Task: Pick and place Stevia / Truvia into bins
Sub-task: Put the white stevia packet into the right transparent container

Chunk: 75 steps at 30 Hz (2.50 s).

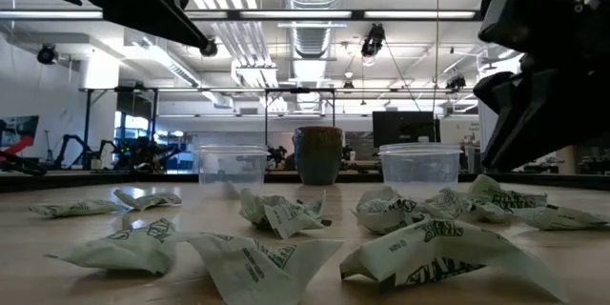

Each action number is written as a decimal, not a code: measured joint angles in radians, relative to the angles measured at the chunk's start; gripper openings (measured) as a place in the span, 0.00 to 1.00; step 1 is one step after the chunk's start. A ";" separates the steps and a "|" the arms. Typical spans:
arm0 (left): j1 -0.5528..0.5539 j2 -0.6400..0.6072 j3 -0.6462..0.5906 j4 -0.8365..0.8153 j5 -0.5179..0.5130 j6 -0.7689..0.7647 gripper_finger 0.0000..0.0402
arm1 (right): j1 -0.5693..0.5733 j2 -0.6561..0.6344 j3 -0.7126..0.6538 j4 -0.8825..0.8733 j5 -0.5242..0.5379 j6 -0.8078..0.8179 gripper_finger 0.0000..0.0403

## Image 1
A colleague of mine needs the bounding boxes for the black beam with light strips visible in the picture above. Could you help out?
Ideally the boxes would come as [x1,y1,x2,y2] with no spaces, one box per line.
[0,8,483,23]

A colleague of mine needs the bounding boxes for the black computer monitor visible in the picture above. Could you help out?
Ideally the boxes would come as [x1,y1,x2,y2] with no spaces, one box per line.
[372,111,442,149]

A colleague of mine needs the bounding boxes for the clear plastic deli container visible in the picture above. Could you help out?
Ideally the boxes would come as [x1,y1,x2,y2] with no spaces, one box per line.
[378,141,463,201]
[195,142,270,200]

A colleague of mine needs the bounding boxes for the black hanging camera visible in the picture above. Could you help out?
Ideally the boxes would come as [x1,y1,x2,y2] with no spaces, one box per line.
[359,22,388,59]

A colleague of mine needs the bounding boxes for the dark wall screen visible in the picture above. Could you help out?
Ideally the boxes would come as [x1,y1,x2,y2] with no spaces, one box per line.
[0,114,41,153]

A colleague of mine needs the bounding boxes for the white building pillar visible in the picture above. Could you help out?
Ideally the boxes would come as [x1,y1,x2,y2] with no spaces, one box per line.
[478,100,499,161]

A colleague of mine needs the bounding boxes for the black aluminium table frame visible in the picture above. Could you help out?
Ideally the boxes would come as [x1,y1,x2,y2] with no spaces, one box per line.
[0,170,610,194]

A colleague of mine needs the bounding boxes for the green brown ceramic mug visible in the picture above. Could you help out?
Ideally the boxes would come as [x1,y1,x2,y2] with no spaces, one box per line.
[293,126,344,186]

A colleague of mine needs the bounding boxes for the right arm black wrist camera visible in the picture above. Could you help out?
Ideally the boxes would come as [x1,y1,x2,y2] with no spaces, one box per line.
[478,0,588,58]

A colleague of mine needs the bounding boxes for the black background rig frame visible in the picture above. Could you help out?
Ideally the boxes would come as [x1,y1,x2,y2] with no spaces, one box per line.
[81,86,161,172]

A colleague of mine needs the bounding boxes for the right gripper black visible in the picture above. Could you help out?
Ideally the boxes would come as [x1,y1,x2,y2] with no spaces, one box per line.
[474,32,610,173]

